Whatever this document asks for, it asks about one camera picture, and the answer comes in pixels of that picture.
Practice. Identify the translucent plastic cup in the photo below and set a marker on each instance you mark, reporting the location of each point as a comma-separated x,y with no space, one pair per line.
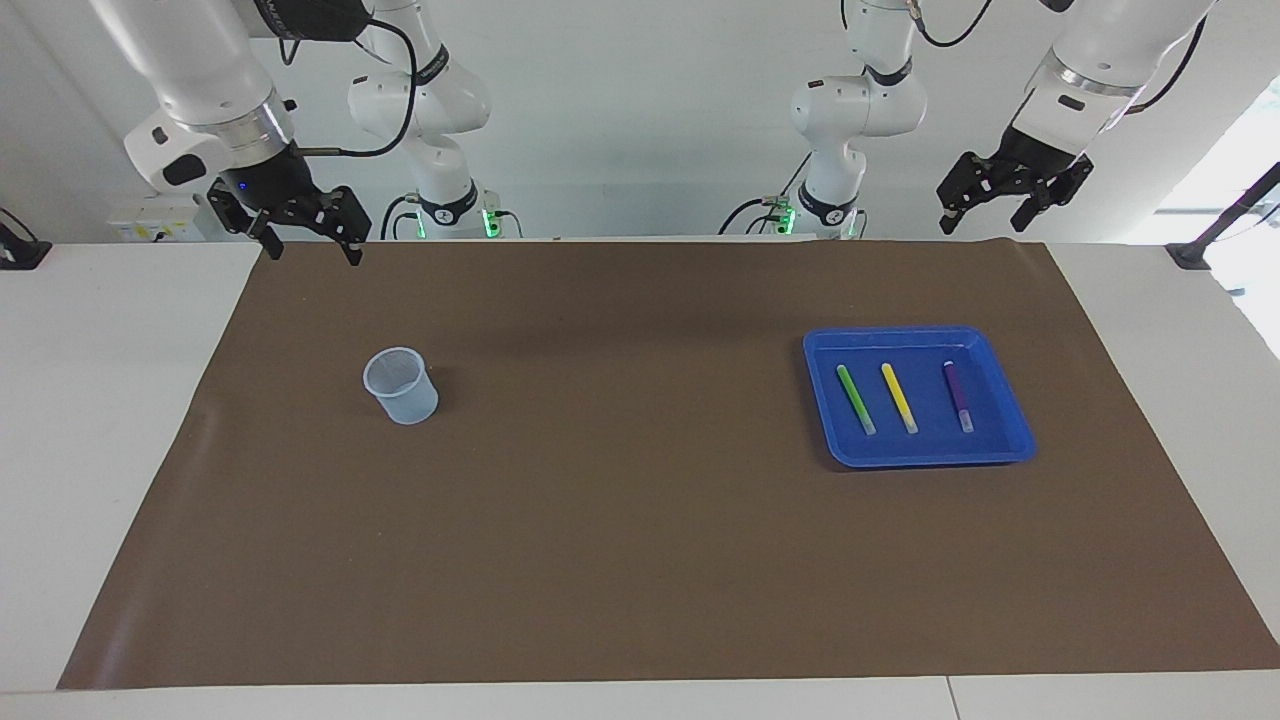
405,395

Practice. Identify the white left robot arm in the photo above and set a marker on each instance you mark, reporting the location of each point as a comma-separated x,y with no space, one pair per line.
1090,50

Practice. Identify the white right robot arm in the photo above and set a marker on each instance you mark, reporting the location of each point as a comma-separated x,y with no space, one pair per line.
200,70

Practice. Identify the black table clamp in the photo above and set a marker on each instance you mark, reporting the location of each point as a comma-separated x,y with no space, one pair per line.
20,255

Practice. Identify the black stand with pole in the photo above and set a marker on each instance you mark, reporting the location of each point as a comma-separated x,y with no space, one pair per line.
1190,255

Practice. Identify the white wall socket box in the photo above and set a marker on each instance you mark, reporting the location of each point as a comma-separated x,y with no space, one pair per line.
150,220

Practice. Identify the purple pen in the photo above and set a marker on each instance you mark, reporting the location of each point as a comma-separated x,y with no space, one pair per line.
957,392

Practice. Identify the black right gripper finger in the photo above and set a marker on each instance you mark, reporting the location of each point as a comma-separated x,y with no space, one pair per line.
240,215
345,215

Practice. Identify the blue plastic tray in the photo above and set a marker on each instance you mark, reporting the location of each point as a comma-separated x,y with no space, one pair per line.
925,445

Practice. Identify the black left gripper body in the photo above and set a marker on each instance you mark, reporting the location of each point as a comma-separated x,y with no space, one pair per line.
1030,155

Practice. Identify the brown table mat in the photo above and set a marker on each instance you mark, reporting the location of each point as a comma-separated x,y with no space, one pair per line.
620,540

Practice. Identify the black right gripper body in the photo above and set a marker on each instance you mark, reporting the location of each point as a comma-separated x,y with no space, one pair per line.
265,180

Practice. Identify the green pen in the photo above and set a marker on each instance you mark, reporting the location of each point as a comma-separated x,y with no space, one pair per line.
855,398

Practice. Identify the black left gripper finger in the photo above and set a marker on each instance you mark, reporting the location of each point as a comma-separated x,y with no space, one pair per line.
1055,190
970,180

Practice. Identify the yellow pen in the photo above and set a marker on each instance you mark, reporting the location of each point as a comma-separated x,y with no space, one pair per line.
898,396

